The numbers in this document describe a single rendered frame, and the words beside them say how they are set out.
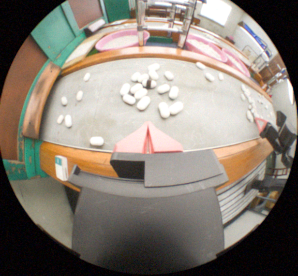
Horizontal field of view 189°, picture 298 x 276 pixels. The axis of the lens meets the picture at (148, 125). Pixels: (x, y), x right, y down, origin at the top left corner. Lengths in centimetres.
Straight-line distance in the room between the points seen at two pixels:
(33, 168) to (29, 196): 91
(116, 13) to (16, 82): 269
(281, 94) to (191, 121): 492
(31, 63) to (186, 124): 60
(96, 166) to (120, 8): 291
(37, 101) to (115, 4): 273
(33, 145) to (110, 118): 36
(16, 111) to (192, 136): 57
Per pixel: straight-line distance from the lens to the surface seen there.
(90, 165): 22
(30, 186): 132
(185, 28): 37
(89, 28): 78
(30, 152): 45
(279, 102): 500
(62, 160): 26
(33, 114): 40
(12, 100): 45
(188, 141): 22
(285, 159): 48
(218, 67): 44
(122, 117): 21
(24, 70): 48
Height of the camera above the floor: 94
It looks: 77 degrees down
